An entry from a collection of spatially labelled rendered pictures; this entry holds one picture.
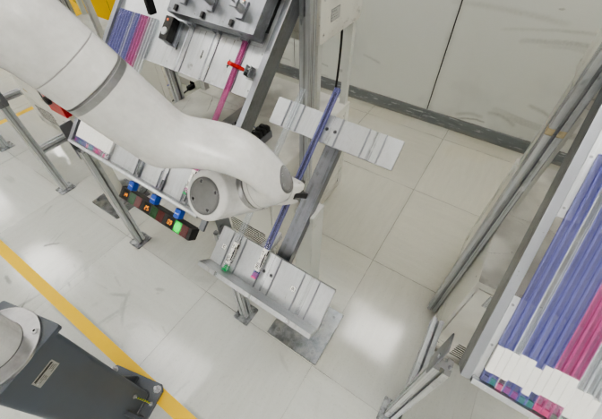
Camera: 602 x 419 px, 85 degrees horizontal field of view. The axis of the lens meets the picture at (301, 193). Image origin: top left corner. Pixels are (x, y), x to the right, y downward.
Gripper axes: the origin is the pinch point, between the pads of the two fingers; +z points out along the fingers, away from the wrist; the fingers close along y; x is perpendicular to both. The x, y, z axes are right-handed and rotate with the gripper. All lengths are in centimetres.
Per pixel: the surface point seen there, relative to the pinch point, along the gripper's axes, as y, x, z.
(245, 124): 25.3, -7.7, 9.0
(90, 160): 95, 31, 12
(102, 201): 139, 74, 52
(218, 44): 45, -27, 11
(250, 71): 28.4, -22.3, 7.9
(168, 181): 43.9, 17.8, 4.3
